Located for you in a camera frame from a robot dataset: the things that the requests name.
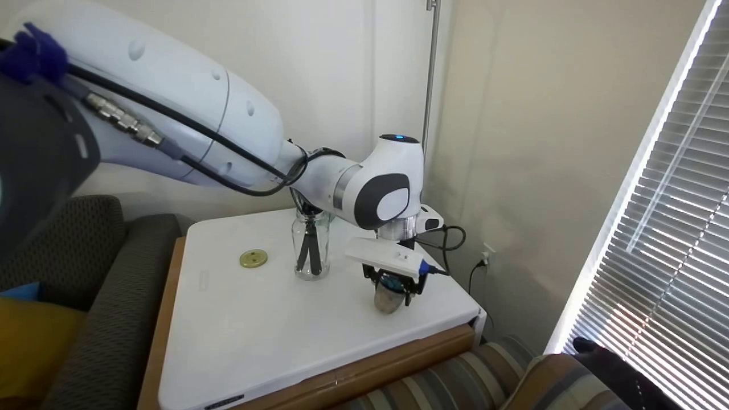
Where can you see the white window blinds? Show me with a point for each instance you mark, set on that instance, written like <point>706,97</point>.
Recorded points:
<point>669,251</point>

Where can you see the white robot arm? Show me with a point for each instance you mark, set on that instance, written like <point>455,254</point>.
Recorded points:
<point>190,105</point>

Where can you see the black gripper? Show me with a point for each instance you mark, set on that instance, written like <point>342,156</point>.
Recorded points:
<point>394,273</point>

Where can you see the thin grey wall conduit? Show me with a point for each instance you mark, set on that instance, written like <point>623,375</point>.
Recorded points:
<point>430,76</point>

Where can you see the grey dotted sofa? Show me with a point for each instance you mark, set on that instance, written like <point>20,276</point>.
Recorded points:
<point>83,304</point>

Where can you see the gold jar lid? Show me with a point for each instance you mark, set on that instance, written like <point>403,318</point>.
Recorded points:
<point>253,258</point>

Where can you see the blue cushion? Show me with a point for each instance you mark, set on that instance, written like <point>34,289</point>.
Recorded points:
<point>20,292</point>

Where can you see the black spatula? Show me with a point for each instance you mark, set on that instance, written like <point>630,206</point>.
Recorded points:
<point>303,251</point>

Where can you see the clear glass jar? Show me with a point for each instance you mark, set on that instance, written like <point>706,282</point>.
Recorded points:
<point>311,254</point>

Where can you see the striped sofa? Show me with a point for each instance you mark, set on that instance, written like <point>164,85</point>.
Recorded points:
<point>456,378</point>

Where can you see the yellow cushion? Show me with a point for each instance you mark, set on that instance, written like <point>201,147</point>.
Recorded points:
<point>34,344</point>

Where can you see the white table top board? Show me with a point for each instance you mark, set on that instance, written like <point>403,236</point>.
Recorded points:
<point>366,372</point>

